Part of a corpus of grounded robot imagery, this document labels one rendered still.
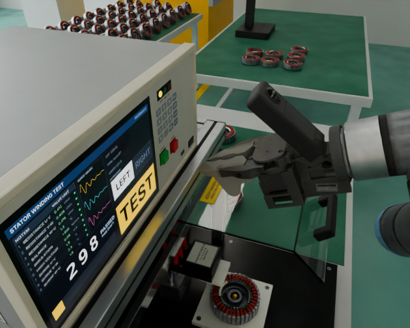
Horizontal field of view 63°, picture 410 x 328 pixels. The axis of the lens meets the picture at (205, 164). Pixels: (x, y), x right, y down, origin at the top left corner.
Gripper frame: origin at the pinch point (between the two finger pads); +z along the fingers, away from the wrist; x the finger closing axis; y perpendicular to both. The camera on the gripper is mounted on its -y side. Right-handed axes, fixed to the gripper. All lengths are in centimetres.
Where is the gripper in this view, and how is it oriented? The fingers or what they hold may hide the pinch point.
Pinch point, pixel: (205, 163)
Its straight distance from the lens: 51.9
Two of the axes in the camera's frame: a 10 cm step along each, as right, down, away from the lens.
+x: 3.4, -5.6, 7.6
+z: -8.5, 1.6, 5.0
